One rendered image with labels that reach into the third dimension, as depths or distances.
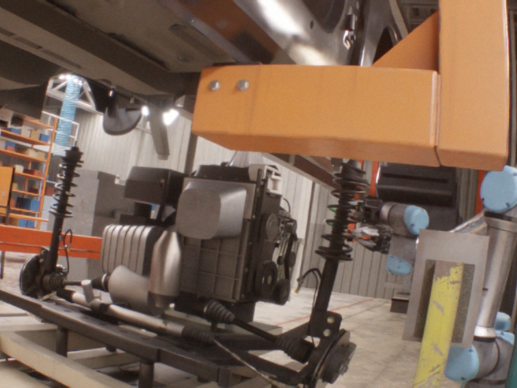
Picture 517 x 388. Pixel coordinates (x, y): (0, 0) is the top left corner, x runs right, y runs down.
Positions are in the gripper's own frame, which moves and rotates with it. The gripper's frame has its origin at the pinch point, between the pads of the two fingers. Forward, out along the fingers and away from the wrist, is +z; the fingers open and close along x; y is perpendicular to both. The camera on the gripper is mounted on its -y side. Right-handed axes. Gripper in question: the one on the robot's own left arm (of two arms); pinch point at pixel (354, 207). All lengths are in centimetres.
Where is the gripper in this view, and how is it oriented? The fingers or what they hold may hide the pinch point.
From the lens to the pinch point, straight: 169.9
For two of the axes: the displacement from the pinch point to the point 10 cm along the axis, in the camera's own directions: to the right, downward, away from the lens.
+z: -4.0, -1.0, 9.1
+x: -0.8, 9.9, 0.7
